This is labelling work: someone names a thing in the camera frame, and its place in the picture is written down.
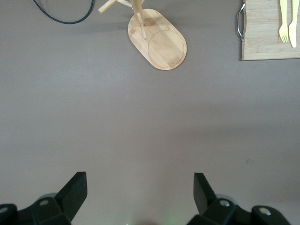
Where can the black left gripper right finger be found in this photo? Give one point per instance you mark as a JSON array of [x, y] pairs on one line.
[[206, 199]]

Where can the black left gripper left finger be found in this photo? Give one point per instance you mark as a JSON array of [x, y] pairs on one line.
[[70, 197]]

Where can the wooden mug rack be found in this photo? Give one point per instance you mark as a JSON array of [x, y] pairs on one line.
[[164, 47]]

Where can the brown table cover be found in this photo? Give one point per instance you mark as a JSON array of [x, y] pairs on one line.
[[117, 117]]

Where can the wooden cutting board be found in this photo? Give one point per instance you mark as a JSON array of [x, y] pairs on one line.
[[260, 28]]

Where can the yellow plastic fork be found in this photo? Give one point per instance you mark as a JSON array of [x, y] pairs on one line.
[[283, 30]]

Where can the yellow plastic knife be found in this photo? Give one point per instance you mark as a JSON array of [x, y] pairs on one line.
[[293, 32]]

